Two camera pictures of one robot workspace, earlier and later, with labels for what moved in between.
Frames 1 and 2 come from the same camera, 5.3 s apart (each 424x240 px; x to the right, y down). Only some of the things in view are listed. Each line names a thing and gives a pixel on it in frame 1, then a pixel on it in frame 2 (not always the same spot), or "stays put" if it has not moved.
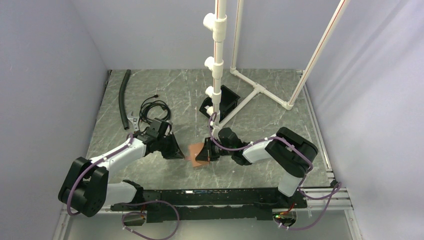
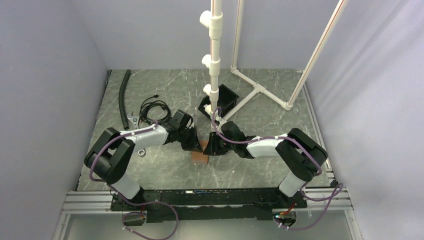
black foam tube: x=121 y=100 stays put
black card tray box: x=229 y=100 stays put
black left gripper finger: x=172 y=150 -> x=193 y=143
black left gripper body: x=161 y=146 -> x=182 y=138
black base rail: x=174 y=205 stays put
